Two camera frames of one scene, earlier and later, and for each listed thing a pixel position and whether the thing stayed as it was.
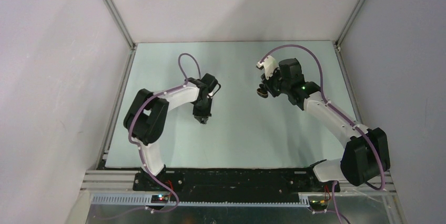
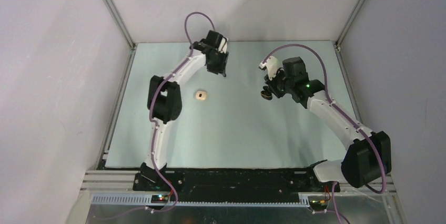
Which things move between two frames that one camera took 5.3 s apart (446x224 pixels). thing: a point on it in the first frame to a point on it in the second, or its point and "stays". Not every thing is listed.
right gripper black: (268, 83) stays
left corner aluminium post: (112, 8) stays
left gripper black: (203, 116) to (220, 68)
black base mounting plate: (230, 182) stays
